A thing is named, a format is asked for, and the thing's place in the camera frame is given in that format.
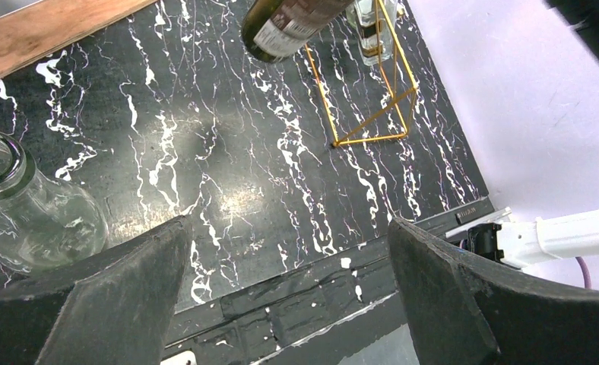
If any clear round glass bottle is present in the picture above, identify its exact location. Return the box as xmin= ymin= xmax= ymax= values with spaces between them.
xmin=0 ymin=132 xmax=108 ymax=275

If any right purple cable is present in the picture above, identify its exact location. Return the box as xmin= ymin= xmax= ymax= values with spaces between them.
xmin=575 ymin=255 xmax=594 ymax=290

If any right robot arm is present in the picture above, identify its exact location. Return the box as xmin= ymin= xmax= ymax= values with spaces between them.
xmin=461 ymin=1 xmax=599 ymax=269

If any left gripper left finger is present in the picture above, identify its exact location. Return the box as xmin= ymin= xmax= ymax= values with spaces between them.
xmin=0 ymin=216 xmax=192 ymax=364

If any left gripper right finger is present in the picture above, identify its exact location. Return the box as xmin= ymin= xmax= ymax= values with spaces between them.
xmin=387 ymin=219 xmax=599 ymax=364

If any wooden board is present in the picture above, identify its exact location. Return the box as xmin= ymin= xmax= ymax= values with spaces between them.
xmin=0 ymin=1 xmax=153 ymax=79

